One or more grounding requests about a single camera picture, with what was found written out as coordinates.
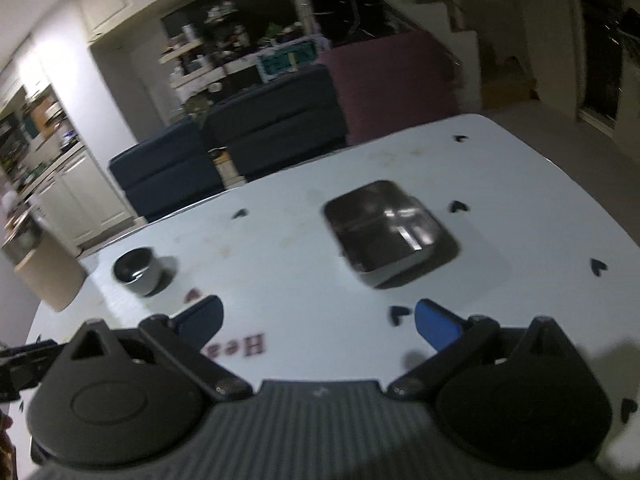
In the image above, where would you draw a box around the rectangular steel tray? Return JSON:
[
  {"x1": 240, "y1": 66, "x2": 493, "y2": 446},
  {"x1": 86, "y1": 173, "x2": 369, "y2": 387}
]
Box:
[{"x1": 322, "y1": 180, "x2": 444, "y2": 287}]

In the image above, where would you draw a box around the small round steel bowl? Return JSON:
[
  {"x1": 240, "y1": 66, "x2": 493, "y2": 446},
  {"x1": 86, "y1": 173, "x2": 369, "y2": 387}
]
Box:
[{"x1": 112, "y1": 247, "x2": 164, "y2": 296}]

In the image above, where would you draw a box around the beige kettle steel lid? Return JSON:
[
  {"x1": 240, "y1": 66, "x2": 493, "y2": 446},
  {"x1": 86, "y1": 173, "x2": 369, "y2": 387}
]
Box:
[{"x1": 1, "y1": 211, "x2": 88, "y2": 312}]

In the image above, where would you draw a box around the dark blue chair near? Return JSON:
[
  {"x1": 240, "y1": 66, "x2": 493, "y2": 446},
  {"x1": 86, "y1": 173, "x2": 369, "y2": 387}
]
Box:
[{"x1": 108, "y1": 117, "x2": 224, "y2": 222}]

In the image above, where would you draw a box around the dark blue chair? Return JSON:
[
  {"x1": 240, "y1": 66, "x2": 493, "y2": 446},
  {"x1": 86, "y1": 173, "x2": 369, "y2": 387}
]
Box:
[
  {"x1": 108, "y1": 117, "x2": 224, "y2": 222},
  {"x1": 201, "y1": 64, "x2": 347, "y2": 181}
]

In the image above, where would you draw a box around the white kitchen cabinet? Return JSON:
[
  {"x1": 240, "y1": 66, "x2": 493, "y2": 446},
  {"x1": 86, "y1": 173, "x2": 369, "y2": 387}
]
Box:
[{"x1": 26, "y1": 148, "x2": 134, "y2": 254}]

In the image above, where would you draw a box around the dark blue chair far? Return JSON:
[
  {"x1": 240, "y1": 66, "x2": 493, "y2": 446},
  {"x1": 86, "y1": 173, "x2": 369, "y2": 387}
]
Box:
[{"x1": 201, "y1": 64, "x2": 347, "y2": 181}]

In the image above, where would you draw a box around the maroon sofa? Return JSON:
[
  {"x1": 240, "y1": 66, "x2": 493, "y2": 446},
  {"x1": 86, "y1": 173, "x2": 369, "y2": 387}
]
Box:
[{"x1": 320, "y1": 30, "x2": 459, "y2": 146}]

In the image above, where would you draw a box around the green license plate sign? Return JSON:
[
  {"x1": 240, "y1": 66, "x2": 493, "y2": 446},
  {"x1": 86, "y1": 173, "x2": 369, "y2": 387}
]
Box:
[{"x1": 256, "y1": 37, "x2": 319, "y2": 82}]

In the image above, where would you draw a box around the cluttered wooden shelf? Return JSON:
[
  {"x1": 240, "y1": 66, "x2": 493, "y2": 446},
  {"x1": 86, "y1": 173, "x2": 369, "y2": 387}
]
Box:
[{"x1": 158, "y1": 0, "x2": 305, "y2": 104}]

